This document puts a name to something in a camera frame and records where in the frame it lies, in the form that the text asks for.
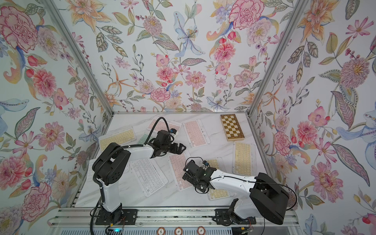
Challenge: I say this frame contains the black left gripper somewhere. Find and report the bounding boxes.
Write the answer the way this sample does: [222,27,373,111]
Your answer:
[160,141,187,153]

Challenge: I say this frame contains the pink keyboard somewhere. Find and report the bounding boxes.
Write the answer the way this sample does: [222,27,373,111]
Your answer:
[183,119,211,148]
[146,118,182,134]
[169,154,193,192]

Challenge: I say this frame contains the yellow keyboard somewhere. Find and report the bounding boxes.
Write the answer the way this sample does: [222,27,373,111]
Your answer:
[207,157,235,201]
[99,126,137,152]
[232,142,257,176]

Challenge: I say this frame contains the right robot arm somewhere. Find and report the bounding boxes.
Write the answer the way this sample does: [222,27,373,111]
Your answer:
[182,160,289,226]

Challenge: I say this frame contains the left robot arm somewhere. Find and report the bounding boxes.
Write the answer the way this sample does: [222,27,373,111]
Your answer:
[92,129,187,213]

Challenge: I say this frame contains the mint green keyboard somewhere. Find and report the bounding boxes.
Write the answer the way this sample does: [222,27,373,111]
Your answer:
[137,133,152,145]

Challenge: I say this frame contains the white keyboard centre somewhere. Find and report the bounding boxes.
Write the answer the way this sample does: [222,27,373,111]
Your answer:
[130,158,168,197]

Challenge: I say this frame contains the wooden chessboard box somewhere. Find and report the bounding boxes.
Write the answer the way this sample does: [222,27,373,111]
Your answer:
[220,114,245,142]

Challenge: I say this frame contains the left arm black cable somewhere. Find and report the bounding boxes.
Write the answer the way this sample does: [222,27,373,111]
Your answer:
[143,117,171,145]

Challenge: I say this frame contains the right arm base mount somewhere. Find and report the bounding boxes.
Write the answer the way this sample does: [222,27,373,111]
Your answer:
[212,198,256,226]

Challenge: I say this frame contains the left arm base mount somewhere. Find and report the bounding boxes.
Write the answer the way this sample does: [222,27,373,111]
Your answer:
[95,205,138,225]

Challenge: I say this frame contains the aluminium frame post left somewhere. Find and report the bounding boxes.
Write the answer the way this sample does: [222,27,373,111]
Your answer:
[41,0,114,118]

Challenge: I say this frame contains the aluminium frame post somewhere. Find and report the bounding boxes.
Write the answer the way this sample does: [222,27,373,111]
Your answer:
[248,1,307,118]
[41,0,114,118]

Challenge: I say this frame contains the aluminium front rail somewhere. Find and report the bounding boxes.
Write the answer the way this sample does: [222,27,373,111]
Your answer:
[46,207,300,228]

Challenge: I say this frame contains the aluminium frame post right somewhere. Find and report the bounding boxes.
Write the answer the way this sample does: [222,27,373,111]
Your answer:
[248,1,307,118]

